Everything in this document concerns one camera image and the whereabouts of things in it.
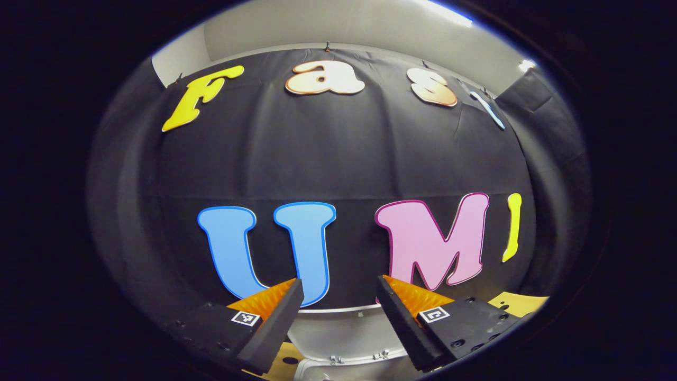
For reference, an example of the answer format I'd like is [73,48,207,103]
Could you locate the black backdrop cloth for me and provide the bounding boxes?
[87,48,590,318]

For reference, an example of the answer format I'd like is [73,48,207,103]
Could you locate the white desktop garbage bin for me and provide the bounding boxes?
[286,304,424,381]

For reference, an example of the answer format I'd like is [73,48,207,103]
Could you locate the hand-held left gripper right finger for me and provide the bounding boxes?
[377,275,522,372]

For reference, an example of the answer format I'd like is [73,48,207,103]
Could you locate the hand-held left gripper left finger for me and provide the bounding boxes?
[175,278,305,375]

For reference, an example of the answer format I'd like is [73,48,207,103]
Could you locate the wooden desktop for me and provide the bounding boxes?
[259,291,550,381]

